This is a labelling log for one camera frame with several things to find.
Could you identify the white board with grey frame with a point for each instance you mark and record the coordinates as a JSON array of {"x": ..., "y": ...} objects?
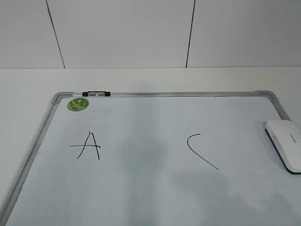
[{"x": 156, "y": 159}]

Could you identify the white board eraser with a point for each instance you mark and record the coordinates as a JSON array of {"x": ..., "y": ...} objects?
[{"x": 286, "y": 139}]

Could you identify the round green sticker magnet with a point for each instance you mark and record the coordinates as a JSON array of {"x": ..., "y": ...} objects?
[{"x": 78, "y": 104}]

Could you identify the black grey hanger clip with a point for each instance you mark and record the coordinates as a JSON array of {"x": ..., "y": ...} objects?
[{"x": 96, "y": 94}]

